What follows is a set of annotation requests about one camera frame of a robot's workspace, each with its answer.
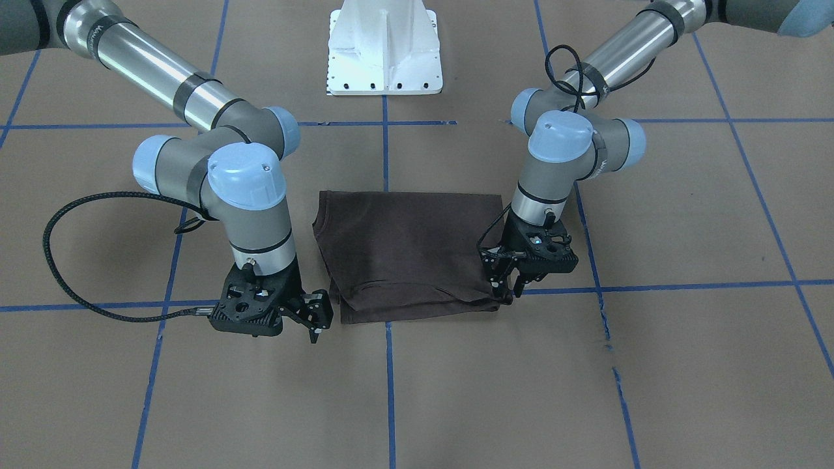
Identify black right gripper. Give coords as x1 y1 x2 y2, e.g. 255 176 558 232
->
225 258 334 344

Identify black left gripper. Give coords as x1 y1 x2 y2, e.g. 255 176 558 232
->
482 212 557 305

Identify brown t-shirt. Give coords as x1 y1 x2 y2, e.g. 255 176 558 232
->
313 191 503 324

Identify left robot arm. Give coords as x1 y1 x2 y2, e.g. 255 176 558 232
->
478 1 832 305

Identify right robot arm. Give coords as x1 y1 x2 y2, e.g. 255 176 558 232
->
2 1 334 343

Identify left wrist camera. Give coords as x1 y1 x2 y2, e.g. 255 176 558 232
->
519 221 579 281

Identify white camera pedestal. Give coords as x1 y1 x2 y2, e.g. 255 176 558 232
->
326 1 444 96

